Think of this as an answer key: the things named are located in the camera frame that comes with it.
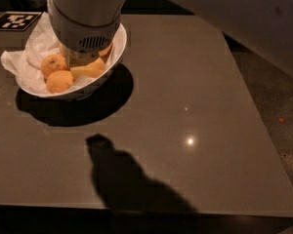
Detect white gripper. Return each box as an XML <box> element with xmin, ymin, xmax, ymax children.
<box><xmin>47</xmin><ymin>0</ymin><xmax>120</xmax><ymax>68</ymax></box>

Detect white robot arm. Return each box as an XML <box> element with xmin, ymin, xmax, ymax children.
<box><xmin>47</xmin><ymin>0</ymin><xmax>293</xmax><ymax>77</ymax></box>

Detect left low orange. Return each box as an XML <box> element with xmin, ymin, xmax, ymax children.
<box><xmin>40</xmin><ymin>55</ymin><xmax>67</xmax><ymax>79</ymax></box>

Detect white ceramic bowl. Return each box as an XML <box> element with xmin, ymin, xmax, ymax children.
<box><xmin>15</xmin><ymin>14</ymin><xmax>128</xmax><ymax>101</ymax></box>

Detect white crumpled paper liner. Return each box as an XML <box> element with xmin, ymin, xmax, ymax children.
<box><xmin>0</xmin><ymin>11</ymin><xmax>96</xmax><ymax>96</ymax></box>

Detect black white fiducial marker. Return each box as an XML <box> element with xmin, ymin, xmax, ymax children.
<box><xmin>0</xmin><ymin>11</ymin><xmax>42</xmax><ymax>31</ymax></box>

